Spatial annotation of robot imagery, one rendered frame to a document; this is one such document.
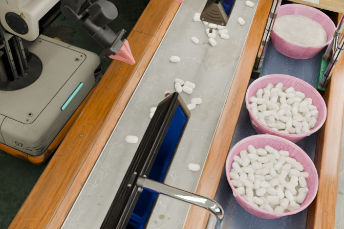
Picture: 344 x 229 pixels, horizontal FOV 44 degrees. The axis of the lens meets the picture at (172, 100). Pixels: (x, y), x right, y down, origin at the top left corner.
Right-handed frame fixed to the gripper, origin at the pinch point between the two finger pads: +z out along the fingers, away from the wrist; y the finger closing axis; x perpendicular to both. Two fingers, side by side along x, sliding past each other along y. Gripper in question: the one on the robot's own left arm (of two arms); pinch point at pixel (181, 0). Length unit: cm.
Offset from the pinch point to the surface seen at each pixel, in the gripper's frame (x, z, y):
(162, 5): 13.2, -0.9, 6.2
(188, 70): 2.2, 15.6, -22.8
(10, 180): 105, 8, -51
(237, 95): -12.1, 28.5, -30.5
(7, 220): 99, 15, -68
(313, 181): -29, 50, -54
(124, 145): 8, 8, -61
